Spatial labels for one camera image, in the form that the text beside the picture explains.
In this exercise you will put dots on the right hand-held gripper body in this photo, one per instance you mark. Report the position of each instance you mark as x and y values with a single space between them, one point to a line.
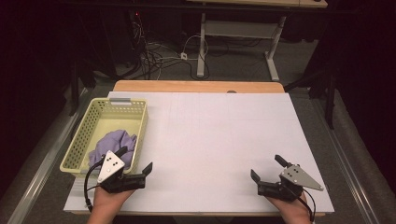
295 179

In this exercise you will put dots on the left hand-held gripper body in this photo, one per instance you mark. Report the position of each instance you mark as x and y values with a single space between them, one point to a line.
110 168

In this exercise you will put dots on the purple shorts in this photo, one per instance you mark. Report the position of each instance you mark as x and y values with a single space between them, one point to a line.
110 143

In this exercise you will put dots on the yellow perforated plastic basket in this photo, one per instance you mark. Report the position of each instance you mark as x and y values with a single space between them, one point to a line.
109 121

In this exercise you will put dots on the person's right hand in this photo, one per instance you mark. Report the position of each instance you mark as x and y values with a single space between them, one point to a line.
295 211

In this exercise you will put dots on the person's left hand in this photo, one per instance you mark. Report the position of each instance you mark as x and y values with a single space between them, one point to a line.
107 202

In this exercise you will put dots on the white table cover sheet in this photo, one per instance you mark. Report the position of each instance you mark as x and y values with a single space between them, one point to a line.
211 133

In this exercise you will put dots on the black metal stand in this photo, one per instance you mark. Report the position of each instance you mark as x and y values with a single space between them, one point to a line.
330 102
74 90

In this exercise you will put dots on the wooden table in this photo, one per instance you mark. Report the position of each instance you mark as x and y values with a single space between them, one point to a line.
186 86

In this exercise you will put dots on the white power adapter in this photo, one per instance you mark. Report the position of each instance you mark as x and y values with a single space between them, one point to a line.
183 56

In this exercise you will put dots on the light wooden desk top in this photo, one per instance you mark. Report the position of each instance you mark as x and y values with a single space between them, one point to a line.
264 3

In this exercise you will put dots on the metal floor rail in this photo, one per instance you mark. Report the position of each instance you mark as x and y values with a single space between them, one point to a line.
345 165
46 161

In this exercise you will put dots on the white metal desk frame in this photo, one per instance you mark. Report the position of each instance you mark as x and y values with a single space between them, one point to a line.
201 46

